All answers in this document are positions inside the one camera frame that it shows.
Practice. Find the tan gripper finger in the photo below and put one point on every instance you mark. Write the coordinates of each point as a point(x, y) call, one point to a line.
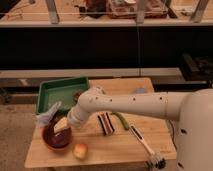
point(62, 124)

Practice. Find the dark maroon bowl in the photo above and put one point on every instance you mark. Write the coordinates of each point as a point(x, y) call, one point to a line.
point(49, 130)

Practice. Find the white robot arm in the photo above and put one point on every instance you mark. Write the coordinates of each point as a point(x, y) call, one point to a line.
point(193, 111)

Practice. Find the green plastic tray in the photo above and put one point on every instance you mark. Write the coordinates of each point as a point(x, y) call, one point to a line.
point(60, 90)

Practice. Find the clear plastic bag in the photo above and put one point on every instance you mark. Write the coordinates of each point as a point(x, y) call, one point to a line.
point(43, 119)

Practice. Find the dark grape bunch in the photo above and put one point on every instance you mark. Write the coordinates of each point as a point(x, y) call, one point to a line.
point(76, 96)

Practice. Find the red yellow apple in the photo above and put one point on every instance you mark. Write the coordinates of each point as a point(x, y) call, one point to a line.
point(80, 151)

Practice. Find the striped maroon cloth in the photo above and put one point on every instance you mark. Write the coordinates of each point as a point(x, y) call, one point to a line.
point(106, 124)

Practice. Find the wooden table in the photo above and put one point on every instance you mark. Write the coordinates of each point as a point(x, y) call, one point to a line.
point(120, 148)

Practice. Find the green chili pepper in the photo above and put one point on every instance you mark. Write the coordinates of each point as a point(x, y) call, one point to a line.
point(123, 121)

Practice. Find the blue sponge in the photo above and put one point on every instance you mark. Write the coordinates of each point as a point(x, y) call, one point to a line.
point(139, 91)

